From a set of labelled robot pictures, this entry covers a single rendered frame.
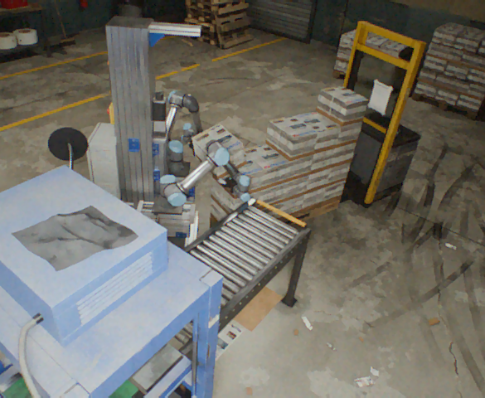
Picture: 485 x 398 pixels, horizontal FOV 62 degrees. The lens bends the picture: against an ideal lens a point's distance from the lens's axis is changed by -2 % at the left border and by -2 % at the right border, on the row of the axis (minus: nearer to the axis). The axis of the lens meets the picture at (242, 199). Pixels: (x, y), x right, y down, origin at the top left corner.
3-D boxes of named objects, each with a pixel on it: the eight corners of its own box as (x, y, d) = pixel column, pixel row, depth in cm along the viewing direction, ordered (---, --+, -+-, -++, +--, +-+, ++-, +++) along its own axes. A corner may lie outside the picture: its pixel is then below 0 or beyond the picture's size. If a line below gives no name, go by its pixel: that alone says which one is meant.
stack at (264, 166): (208, 227, 411) (212, 156, 361) (297, 196, 468) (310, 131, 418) (229, 250, 386) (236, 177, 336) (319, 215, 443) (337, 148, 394)
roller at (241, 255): (211, 237, 287) (211, 232, 285) (266, 270, 267) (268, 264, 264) (207, 241, 284) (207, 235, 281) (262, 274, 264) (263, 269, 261)
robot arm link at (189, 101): (200, 94, 331) (208, 133, 373) (188, 90, 334) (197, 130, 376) (193, 103, 326) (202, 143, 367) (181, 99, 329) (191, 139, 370)
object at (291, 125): (268, 121, 376) (268, 119, 375) (292, 116, 390) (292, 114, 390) (293, 138, 353) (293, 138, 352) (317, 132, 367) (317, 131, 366)
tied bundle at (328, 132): (288, 137, 404) (292, 115, 390) (311, 132, 418) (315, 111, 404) (312, 155, 379) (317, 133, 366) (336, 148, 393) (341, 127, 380)
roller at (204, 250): (199, 247, 279) (200, 241, 276) (255, 281, 258) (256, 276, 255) (194, 250, 275) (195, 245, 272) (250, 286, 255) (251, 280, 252)
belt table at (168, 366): (110, 305, 239) (109, 294, 233) (192, 371, 210) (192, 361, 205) (-4, 391, 192) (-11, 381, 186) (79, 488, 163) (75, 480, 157)
